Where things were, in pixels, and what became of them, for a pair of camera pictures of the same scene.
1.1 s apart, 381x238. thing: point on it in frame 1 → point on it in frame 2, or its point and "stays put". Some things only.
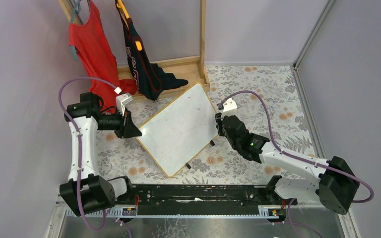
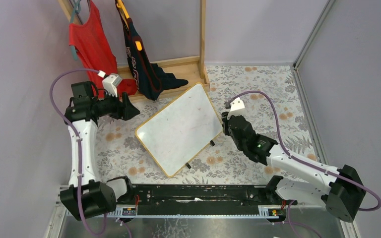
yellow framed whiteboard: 179,132 stays put
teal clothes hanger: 77,10 stays put
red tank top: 89,36 stays put
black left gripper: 124,123 → 124,107
